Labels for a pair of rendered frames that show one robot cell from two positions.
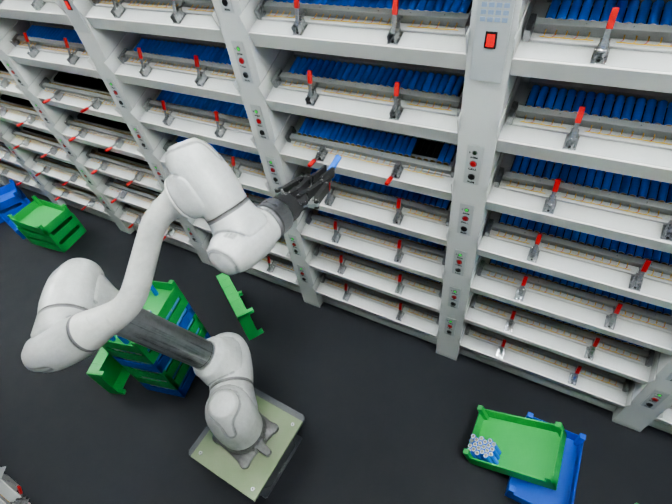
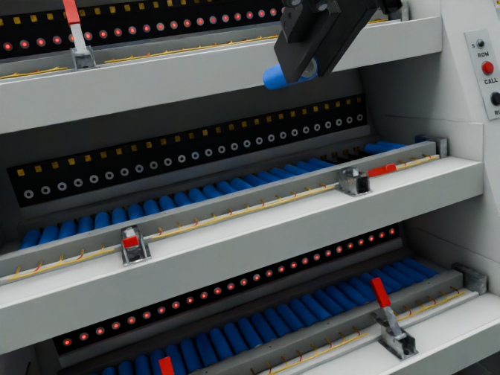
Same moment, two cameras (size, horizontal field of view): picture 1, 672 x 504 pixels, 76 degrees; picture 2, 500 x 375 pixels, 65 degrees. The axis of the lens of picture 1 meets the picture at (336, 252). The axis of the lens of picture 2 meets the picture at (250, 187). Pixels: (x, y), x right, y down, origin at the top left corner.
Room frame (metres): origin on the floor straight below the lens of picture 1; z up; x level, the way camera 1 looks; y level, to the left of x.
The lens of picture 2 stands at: (0.84, 0.23, 0.97)
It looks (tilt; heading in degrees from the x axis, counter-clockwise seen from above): 1 degrees up; 307
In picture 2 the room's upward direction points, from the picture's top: 15 degrees counter-clockwise
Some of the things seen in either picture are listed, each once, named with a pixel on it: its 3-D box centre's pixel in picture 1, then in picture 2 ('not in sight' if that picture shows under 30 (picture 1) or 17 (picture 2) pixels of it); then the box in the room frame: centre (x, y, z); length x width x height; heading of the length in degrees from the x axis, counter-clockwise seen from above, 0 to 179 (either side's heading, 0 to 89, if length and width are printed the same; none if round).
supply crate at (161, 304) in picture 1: (138, 312); not in sight; (1.08, 0.82, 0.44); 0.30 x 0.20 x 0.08; 158
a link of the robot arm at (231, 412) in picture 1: (232, 413); not in sight; (0.63, 0.45, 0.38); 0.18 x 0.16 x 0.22; 5
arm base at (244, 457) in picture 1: (247, 434); not in sight; (0.60, 0.43, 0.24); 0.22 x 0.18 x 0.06; 44
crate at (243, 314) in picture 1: (239, 304); not in sight; (1.30, 0.51, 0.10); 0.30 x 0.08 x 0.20; 23
